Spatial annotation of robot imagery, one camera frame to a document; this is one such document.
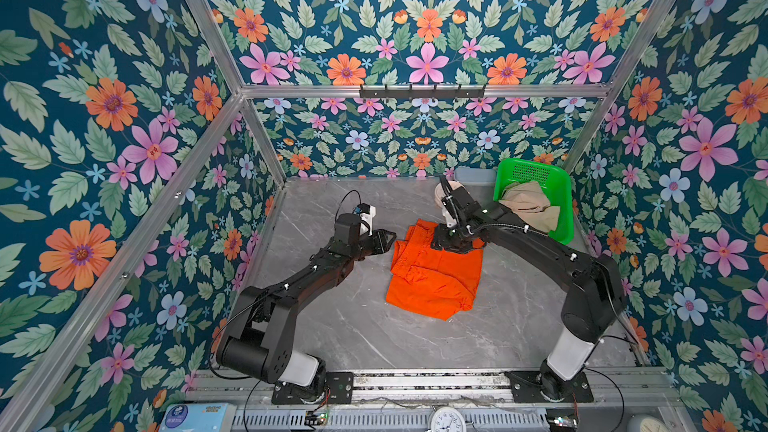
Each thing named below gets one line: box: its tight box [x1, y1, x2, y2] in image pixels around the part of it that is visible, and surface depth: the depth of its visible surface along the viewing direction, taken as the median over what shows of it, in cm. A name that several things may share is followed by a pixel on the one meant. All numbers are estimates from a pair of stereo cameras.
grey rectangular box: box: [454, 168, 496, 193], surface depth 120 cm
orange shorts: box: [385, 219, 486, 321], surface depth 91 cm
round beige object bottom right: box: [640, 417, 670, 432], surface depth 67 cm
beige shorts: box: [499, 181, 561, 235], surface depth 101 cm
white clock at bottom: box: [428, 406, 467, 432], surface depth 68 cm
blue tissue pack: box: [159, 402, 238, 432], surface depth 67 cm
